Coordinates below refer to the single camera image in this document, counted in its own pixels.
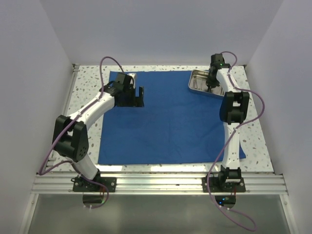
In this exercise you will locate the aluminium front rail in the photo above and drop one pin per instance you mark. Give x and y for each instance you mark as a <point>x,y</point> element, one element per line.
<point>160,184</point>

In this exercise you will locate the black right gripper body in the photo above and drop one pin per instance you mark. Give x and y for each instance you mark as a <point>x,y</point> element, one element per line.
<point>211,82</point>

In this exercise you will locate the stainless steel instrument tray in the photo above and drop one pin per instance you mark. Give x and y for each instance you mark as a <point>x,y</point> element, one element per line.
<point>197,85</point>

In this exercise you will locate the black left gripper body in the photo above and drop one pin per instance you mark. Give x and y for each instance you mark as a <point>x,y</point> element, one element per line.
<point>129,98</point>

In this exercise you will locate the aluminium rail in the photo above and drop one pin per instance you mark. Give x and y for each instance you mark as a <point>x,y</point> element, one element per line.
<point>160,184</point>
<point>61,121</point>

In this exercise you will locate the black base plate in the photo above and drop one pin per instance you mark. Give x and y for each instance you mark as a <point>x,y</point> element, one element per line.
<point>217,186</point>
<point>81,185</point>

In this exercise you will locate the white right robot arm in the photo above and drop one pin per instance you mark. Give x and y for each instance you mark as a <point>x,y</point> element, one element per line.
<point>233,112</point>

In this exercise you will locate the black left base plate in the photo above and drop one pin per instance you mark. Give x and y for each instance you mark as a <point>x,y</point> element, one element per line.
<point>81,185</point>

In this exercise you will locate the aluminium left side rail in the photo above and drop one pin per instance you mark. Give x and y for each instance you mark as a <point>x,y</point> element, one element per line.
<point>61,121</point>

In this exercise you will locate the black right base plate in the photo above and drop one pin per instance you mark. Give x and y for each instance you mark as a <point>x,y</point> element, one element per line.
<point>217,186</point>

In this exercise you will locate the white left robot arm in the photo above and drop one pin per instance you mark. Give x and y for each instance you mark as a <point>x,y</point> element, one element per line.
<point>70,139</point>

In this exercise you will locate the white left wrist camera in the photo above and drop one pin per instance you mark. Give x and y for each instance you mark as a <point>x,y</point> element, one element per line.
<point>133,78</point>

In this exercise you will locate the blue surgical cloth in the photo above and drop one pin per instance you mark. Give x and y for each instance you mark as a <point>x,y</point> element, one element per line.
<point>174,126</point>

